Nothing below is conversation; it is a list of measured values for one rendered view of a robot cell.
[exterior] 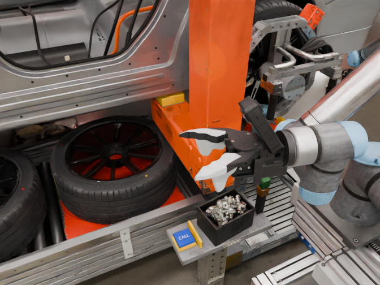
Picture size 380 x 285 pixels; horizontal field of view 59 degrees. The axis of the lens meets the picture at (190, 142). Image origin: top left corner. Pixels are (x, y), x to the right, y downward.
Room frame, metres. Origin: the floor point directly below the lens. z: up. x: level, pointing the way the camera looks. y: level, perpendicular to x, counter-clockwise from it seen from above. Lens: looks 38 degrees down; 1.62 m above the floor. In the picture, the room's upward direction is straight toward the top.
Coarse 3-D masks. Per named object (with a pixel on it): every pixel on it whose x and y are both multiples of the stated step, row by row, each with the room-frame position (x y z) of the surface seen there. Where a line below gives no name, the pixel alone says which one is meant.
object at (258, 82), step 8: (296, 32) 1.70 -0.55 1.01; (296, 40) 1.75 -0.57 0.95; (256, 48) 1.62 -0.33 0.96; (256, 56) 1.63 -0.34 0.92; (264, 56) 1.68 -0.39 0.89; (248, 64) 1.63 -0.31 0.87; (296, 64) 1.74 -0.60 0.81; (248, 72) 1.59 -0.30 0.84; (256, 72) 1.66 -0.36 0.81; (248, 80) 1.60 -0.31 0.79; (256, 80) 1.62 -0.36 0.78; (248, 88) 1.83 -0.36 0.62; (256, 88) 1.62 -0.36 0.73; (256, 96) 1.73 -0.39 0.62; (264, 96) 1.72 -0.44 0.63
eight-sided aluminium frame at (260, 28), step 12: (264, 24) 1.50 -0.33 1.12; (276, 24) 1.52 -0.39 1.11; (288, 24) 1.56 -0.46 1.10; (300, 24) 1.57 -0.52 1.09; (252, 36) 1.49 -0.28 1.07; (312, 36) 1.62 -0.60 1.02; (252, 48) 1.47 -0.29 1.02; (312, 72) 1.64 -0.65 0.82; (312, 84) 1.65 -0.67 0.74; (300, 96) 1.62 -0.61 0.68; (276, 108) 1.61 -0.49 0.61; (288, 108) 1.60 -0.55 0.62
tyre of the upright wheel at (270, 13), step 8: (256, 0) 1.69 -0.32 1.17; (264, 0) 1.66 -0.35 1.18; (272, 0) 1.66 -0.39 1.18; (280, 0) 1.70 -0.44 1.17; (256, 8) 1.59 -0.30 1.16; (264, 8) 1.59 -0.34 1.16; (272, 8) 1.61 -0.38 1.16; (280, 8) 1.63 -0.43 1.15; (288, 8) 1.65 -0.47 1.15; (296, 8) 1.67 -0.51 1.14; (256, 16) 1.57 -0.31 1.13; (264, 16) 1.59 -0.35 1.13; (272, 16) 1.61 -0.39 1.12; (280, 16) 1.63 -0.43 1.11
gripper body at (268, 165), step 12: (240, 132) 0.52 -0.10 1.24; (276, 132) 0.53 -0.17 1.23; (288, 132) 0.51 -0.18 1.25; (228, 144) 0.49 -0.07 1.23; (240, 144) 0.47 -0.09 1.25; (252, 144) 0.47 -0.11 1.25; (264, 144) 0.48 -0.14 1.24; (288, 144) 0.48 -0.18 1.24; (264, 156) 0.48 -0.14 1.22; (276, 156) 0.51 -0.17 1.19; (288, 156) 0.47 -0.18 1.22; (240, 168) 0.46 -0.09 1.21; (252, 168) 0.46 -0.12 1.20; (264, 168) 0.47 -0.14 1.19; (276, 168) 0.48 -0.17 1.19; (240, 180) 0.45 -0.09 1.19
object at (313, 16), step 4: (308, 4) 1.67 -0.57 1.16; (304, 8) 1.67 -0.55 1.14; (308, 8) 1.65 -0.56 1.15; (312, 8) 1.63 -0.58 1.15; (316, 8) 1.61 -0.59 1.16; (304, 12) 1.65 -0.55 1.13; (308, 12) 1.63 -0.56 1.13; (312, 12) 1.61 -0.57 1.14; (316, 12) 1.61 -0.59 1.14; (320, 12) 1.62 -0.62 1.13; (304, 16) 1.63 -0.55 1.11; (308, 16) 1.61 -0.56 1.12; (312, 16) 1.61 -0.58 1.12; (316, 16) 1.62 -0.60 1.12; (320, 16) 1.63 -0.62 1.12; (308, 20) 1.60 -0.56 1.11; (312, 20) 1.61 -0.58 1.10; (316, 20) 1.62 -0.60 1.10; (308, 24) 1.60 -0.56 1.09; (312, 24) 1.61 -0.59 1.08; (316, 24) 1.62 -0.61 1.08; (312, 28) 1.61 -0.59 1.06
